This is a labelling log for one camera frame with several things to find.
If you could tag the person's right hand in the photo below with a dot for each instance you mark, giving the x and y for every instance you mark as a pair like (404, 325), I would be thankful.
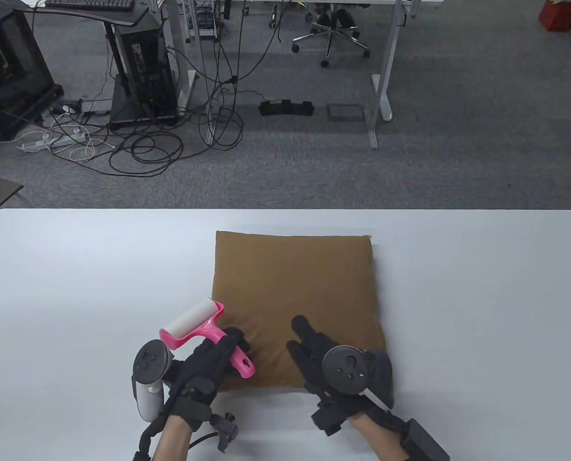
(309, 350)

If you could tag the white power strip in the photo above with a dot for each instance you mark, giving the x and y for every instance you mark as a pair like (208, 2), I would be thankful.
(41, 144)

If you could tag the person's left forearm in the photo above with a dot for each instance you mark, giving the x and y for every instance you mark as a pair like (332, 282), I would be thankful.
(170, 442)

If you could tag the white desk frame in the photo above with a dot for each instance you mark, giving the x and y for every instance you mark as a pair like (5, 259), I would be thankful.
(188, 91)
(387, 57)

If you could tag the grey power strip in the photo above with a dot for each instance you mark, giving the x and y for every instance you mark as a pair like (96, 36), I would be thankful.
(96, 106)

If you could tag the dark curved standing desk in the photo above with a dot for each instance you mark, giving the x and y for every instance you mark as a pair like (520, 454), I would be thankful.
(98, 17)

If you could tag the person's right forearm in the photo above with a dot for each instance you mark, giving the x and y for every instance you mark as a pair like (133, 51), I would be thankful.
(376, 439)

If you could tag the silver office chair base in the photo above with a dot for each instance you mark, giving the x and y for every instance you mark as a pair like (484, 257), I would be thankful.
(331, 32)

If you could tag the red box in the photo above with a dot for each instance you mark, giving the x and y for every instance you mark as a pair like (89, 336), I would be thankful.
(559, 17)

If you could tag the black computer tower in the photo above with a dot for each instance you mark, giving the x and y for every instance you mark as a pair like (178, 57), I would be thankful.
(146, 67)

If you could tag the brown pillow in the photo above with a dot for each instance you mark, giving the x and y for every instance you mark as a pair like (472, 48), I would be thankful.
(290, 273)

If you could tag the black keyboard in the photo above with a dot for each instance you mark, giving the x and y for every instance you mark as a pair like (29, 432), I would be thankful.
(89, 4)

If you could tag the person's left hand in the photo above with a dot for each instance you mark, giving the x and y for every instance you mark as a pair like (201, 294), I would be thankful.
(199, 370)

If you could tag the pink lint roller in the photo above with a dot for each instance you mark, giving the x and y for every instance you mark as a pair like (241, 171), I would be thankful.
(189, 324)

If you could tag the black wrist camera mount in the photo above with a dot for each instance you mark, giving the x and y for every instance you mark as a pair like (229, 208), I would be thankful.
(328, 420)
(224, 432)

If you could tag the black wrist sensor box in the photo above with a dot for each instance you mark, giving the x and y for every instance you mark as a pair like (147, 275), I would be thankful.
(424, 442)

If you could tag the black white tracking controller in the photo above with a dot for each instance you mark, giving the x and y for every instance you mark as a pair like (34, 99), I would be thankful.
(148, 360)
(343, 370)

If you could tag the grey floor hatch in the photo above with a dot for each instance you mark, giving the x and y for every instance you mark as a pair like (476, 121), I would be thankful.
(345, 112)

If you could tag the black glass computer case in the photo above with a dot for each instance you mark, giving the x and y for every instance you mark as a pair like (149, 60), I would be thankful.
(12, 72)

